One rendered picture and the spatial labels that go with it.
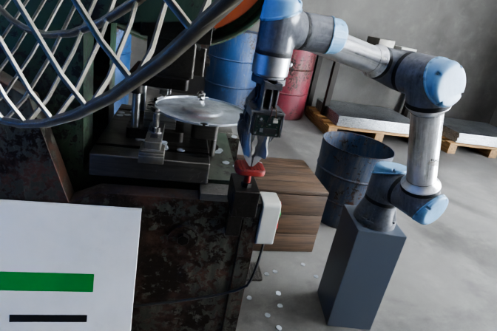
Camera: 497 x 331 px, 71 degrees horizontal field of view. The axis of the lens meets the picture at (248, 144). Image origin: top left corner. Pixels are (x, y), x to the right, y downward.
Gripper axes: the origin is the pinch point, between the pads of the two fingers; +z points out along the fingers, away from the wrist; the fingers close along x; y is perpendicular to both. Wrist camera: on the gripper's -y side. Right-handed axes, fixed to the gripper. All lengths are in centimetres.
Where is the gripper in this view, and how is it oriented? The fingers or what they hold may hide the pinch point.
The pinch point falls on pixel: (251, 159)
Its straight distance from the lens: 81.3
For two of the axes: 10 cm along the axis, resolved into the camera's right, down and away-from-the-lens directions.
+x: 9.7, 0.9, 2.0
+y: 1.5, 3.8, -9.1
